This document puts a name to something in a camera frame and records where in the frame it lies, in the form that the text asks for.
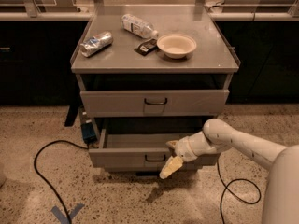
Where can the blue power box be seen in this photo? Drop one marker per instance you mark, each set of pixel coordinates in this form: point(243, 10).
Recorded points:
point(88, 134)

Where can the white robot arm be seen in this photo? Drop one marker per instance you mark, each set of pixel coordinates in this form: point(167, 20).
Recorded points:
point(281, 200)

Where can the crushed silver can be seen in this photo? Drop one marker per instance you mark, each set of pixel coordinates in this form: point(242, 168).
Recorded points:
point(95, 43)

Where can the clear plastic water bottle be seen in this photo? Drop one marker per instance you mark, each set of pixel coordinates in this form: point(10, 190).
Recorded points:
point(138, 26)

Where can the grey drawer cabinet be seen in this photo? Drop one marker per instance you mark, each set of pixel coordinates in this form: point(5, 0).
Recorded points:
point(119, 68)

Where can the grey top drawer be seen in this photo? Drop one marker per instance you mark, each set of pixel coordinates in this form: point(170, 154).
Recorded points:
point(154, 103)

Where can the black snack packet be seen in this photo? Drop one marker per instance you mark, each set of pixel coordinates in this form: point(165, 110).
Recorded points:
point(146, 47)

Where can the white bowl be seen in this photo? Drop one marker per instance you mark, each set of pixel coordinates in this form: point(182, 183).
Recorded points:
point(176, 46)

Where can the white counter rail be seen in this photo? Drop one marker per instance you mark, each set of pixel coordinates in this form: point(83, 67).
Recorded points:
point(80, 16)

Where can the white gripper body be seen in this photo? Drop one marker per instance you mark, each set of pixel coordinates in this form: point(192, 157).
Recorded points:
point(182, 148)

